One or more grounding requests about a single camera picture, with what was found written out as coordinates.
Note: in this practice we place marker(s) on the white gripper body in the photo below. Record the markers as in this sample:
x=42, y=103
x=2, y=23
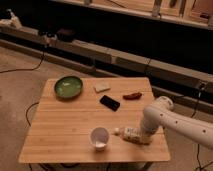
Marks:
x=145, y=138

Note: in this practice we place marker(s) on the clear plastic bottle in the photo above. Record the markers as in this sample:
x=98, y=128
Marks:
x=128, y=134

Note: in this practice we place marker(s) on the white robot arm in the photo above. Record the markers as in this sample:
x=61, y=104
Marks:
x=160, y=113

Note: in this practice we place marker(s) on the green ceramic bowl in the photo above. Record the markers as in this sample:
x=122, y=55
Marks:
x=68, y=87

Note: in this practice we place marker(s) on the red chili pepper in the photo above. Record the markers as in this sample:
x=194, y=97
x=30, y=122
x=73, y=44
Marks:
x=133, y=96

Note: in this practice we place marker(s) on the white paper cup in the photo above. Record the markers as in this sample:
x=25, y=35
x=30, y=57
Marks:
x=99, y=138

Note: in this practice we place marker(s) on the black smartphone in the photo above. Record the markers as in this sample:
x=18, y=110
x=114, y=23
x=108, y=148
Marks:
x=110, y=103

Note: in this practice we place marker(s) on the beige sponge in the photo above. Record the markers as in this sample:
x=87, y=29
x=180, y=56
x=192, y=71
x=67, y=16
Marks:
x=100, y=87

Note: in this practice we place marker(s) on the wooden table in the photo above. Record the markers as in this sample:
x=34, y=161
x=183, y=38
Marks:
x=60, y=131

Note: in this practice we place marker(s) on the dark object on ledge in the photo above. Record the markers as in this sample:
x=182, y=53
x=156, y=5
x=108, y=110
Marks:
x=65, y=35

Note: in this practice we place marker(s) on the white object far left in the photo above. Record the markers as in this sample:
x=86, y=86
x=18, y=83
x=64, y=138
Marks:
x=13, y=21

